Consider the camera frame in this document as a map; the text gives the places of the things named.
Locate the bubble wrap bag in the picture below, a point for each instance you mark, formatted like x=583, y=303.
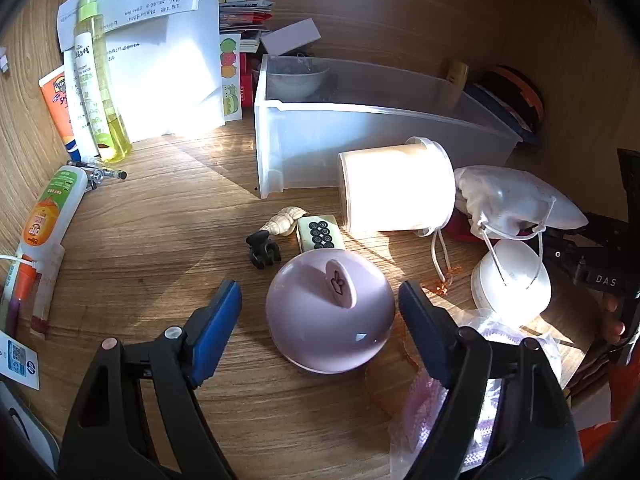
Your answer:
x=430, y=410

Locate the small yellow bottle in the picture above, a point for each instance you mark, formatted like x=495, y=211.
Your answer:
x=457, y=72

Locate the red white tube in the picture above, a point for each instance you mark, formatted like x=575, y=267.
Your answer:
x=46, y=295

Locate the white blue tag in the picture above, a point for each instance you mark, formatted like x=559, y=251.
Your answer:
x=17, y=360

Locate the orange marker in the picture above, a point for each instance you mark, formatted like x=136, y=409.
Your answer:
x=20, y=290

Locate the dark blue pouch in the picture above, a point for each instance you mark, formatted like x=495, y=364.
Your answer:
x=500, y=115

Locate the red box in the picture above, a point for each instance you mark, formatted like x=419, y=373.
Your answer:
x=246, y=82

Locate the white round container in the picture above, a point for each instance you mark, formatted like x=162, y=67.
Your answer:
x=515, y=285

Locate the white green orange bottle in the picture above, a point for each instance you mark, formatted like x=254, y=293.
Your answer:
x=50, y=210

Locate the white skincare tube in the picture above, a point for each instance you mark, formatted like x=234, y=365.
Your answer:
x=80, y=110

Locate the black orange zip case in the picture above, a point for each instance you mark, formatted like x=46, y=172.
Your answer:
x=517, y=92

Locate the white printed papers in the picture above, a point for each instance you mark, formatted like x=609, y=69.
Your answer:
x=165, y=75

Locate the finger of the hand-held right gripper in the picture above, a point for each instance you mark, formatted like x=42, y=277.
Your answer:
x=562, y=252

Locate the cartoon sticker sheet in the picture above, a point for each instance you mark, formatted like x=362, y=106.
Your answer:
x=230, y=80

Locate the cream plastic cup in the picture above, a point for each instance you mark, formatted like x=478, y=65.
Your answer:
x=395, y=190

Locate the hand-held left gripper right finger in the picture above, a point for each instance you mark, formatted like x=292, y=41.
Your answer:
x=425, y=332

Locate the red cloth item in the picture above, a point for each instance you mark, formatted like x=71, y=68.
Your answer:
x=457, y=227

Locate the wooden desktop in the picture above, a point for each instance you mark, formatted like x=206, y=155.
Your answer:
x=175, y=220

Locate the orange sunscreen tube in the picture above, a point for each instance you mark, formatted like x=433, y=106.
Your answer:
x=57, y=105

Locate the black hair claw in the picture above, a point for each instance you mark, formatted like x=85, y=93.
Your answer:
x=261, y=251

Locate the metal pen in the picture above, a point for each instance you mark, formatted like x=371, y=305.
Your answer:
x=102, y=174

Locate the white bowl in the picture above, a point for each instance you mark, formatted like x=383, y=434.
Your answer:
x=295, y=82

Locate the cream seashell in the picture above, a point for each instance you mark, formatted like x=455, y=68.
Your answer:
x=284, y=221

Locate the person's right hand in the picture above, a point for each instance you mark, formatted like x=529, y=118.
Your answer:
x=613, y=327

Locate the pink round lidded container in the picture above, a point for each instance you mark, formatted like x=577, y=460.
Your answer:
x=325, y=320

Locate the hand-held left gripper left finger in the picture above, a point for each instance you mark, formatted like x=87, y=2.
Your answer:
x=216, y=332

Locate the stack of books and cards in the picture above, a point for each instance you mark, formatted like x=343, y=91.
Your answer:
x=245, y=15

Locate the white card box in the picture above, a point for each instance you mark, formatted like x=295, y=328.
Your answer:
x=292, y=37

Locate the clear plastic storage box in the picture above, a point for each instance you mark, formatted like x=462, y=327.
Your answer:
x=350, y=130

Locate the yellow spray bottle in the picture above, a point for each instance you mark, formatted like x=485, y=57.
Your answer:
x=97, y=85

